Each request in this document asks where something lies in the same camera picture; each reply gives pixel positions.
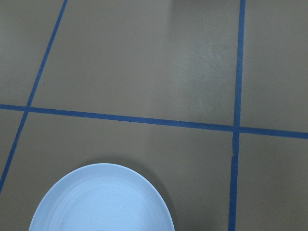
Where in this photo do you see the blue plate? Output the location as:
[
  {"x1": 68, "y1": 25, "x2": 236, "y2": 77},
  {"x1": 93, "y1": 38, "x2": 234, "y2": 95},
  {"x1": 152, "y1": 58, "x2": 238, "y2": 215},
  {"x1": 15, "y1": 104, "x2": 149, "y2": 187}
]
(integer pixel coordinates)
[{"x1": 29, "y1": 163, "x2": 175, "y2": 231}]

